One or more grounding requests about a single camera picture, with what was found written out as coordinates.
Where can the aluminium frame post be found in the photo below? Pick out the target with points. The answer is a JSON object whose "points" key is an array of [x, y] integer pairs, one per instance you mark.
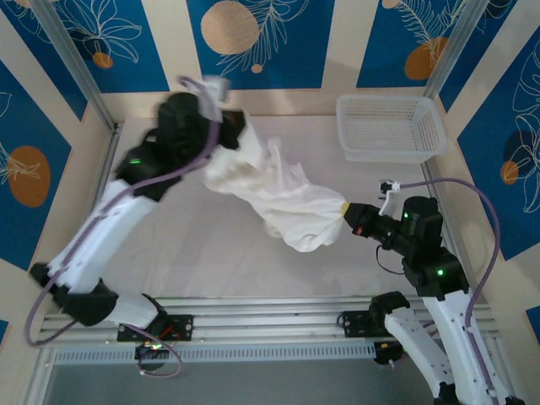
{"points": [[76, 63], [454, 50]]}

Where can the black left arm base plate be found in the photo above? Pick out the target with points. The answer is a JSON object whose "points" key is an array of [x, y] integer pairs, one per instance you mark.
{"points": [[185, 327]]}

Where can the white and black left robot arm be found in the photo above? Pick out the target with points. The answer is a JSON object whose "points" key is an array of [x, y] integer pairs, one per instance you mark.
{"points": [[114, 219]]}

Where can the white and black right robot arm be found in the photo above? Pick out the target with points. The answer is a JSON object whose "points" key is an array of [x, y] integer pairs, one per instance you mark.
{"points": [[447, 337]]}

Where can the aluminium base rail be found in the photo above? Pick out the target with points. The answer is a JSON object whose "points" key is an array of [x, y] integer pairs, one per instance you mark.
{"points": [[261, 320]]}

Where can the white perforated plastic basket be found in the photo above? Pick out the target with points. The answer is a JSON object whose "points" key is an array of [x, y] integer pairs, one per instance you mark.
{"points": [[388, 126]]}

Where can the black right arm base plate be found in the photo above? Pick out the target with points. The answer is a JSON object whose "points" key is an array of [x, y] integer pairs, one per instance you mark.
{"points": [[354, 322]]}

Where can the aluminium frame leg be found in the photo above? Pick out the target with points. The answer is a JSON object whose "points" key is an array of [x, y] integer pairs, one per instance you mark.
{"points": [[40, 379]]}

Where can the white t-shirt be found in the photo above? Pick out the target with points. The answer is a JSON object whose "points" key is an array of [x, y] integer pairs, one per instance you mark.
{"points": [[274, 198]]}

